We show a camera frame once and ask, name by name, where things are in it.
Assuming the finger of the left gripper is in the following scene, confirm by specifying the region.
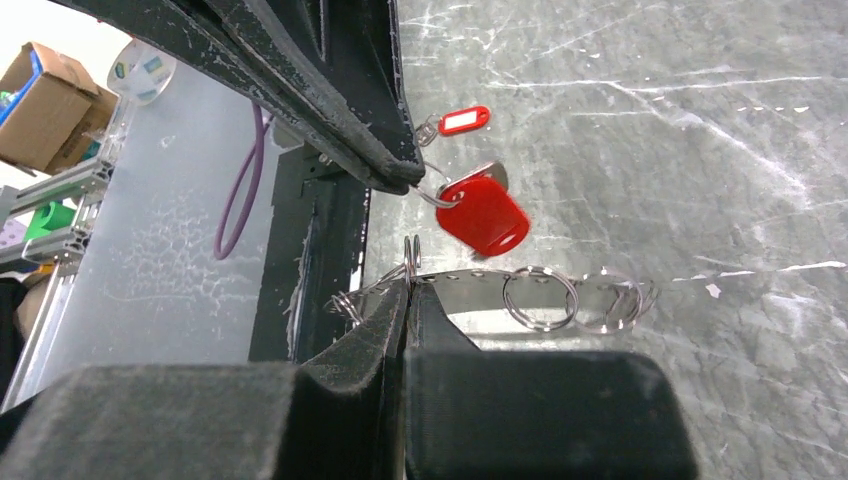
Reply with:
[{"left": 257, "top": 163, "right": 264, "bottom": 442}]
[
  {"left": 209, "top": 1, "right": 425, "bottom": 187},
  {"left": 67, "top": 0, "right": 410, "bottom": 195}
]

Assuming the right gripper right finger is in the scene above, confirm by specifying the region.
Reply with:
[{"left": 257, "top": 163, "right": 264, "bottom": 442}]
[{"left": 404, "top": 285, "right": 699, "bottom": 479}]

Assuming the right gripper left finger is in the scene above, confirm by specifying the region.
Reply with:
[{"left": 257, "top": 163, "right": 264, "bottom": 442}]
[{"left": 1, "top": 281, "right": 410, "bottom": 479}]

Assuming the key with red tag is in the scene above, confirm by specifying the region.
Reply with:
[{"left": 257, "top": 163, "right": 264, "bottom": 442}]
[{"left": 436, "top": 161, "right": 531, "bottom": 258}]

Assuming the clear tape roll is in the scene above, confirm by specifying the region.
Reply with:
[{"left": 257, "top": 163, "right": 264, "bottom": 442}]
[{"left": 106, "top": 38, "right": 178, "bottom": 106}]

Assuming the key with red label fob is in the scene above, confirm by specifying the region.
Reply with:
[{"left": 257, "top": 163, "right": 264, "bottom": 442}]
[{"left": 415, "top": 105, "right": 492, "bottom": 147}]

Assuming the brown cardboard box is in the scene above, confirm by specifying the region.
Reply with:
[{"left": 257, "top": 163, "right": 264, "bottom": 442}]
[{"left": 1, "top": 42, "right": 118, "bottom": 175}]

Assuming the green plastic block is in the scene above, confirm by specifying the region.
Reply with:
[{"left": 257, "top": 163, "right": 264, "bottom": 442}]
[{"left": 23, "top": 201, "right": 76, "bottom": 241}]

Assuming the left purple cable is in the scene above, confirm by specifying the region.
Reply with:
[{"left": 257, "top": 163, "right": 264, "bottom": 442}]
[{"left": 211, "top": 99, "right": 274, "bottom": 262}]

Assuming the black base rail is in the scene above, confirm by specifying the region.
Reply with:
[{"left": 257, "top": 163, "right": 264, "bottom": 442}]
[{"left": 248, "top": 145, "right": 371, "bottom": 363}]

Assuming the aluminium frame rail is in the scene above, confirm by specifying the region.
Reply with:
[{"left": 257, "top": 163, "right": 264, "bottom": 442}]
[{"left": 1, "top": 99, "right": 135, "bottom": 412}]

